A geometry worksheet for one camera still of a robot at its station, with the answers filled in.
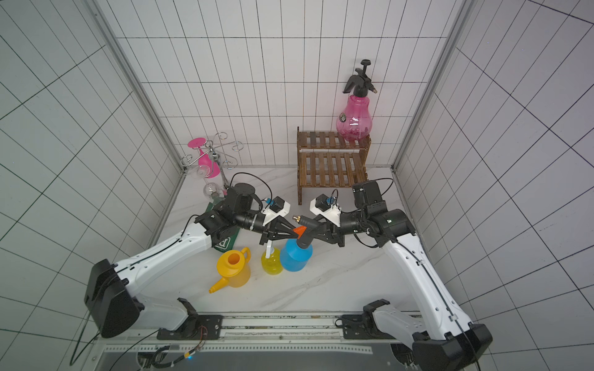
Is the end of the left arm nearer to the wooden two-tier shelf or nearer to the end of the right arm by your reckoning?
the end of the right arm

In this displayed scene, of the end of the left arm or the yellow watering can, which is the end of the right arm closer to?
the end of the left arm

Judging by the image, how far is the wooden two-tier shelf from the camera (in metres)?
0.94

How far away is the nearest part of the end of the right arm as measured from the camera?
1.86 feet

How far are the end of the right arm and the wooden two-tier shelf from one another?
0.35 metres
